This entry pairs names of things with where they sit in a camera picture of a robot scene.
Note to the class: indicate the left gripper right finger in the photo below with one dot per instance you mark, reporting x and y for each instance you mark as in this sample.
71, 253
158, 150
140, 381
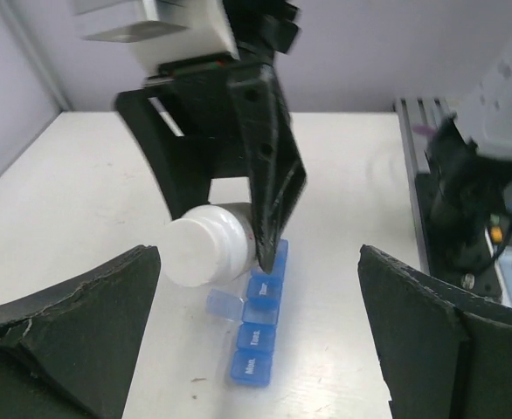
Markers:
443, 352

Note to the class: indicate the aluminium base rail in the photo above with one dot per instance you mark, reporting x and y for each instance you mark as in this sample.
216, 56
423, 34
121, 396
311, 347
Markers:
418, 112

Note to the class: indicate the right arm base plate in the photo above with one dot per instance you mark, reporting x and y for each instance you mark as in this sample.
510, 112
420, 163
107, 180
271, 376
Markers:
440, 255

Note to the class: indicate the blue weekly pill organizer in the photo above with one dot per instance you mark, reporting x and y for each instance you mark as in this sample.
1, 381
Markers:
257, 314

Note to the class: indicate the white cap pill bottle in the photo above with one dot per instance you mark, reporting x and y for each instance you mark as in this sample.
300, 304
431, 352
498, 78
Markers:
210, 244

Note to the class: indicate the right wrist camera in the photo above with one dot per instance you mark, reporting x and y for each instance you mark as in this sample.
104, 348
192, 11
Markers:
158, 32

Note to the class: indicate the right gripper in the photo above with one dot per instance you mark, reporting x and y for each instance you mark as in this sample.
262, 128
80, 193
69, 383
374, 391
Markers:
216, 117

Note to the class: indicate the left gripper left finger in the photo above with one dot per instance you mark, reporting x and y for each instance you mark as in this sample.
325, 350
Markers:
70, 350

